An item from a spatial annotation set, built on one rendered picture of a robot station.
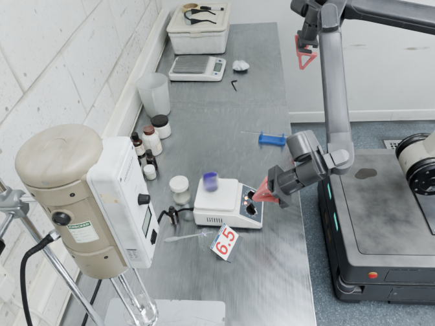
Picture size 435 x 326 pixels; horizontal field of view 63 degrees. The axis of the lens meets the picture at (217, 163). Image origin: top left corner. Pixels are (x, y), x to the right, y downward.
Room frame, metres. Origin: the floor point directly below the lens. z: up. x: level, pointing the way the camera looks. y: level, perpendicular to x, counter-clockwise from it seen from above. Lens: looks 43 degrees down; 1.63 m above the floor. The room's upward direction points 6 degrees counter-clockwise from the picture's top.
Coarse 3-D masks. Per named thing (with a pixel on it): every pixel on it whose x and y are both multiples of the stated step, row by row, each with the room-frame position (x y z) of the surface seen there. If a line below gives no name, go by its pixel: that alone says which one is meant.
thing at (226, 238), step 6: (228, 228) 0.62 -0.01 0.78; (222, 234) 0.59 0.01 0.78; (228, 234) 0.60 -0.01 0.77; (234, 234) 0.61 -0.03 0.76; (222, 240) 0.58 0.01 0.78; (228, 240) 0.58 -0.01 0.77; (216, 246) 0.56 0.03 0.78; (222, 246) 0.56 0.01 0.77; (228, 246) 0.57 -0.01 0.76; (222, 252) 0.55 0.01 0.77
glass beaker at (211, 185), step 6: (204, 168) 0.75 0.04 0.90; (210, 168) 0.75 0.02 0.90; (216, 168) 0.74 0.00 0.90; (204, 174) 0.74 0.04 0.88; (216, 174) 0.71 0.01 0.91; (204, 180) 0.71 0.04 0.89; (210, 180) 0.70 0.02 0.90; (216, 180) 0.71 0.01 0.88; (204, 186) 0.71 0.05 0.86; (210, 186) 0.70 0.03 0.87; (216, 186) 0.71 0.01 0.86; (210, 192) 0.70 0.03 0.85
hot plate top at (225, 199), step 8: (200, 184) 0.75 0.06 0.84; (224, 184) 0.74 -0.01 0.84; (232, 184) 0.73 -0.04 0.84; (200, 192) 0.71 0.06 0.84; (216, 192) 0.71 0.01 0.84; (224, 192) 0.70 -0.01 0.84; (232, 192) 0.70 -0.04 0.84; (200, 200) 0.68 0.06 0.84; (208, 200) 0.68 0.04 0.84; (216, 200) 0.68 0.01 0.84; (224, 200) 0.67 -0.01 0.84; (232, 200) 0.67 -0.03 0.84; (200, 208) 0.66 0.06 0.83; (208, 208) 0.65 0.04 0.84; (216, 208) 0.65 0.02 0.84; (224, 208) 0.64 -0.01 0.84; (232, 208) 0.64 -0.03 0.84
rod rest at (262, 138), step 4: (260, 136) 1.02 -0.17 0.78; (264, 136) 1.03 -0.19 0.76; (268, 136) 1.03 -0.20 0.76; (272, 136) 1.03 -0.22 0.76; (276, 136) 1.03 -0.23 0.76; (260, 140) 1.01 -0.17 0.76; (264, 140) 1.01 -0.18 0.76; (268, 140) 1.01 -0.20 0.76; (272, 140) 1.01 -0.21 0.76; (276, 140) 1.00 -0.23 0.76; (280, 140) 1.00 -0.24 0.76; (284, 140) 1.00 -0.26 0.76; (280, 144) 0.99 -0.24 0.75; (284, 144) 0.98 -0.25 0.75
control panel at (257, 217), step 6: (246, 186) 0.74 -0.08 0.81; (246, 192) 0.72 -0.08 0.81; (240, 204) 0.67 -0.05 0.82; (246, 204) 0.67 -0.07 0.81; (258, 204) 0.69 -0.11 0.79; (240, 210) 0.65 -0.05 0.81; (246, 210) 0.65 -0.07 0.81; (258, 210) 0.67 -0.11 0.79; (246, 216) 0.63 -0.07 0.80; (252, 216) 0.64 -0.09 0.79; (258, 216) 0.64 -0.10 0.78; (258, 222) 0.62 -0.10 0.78
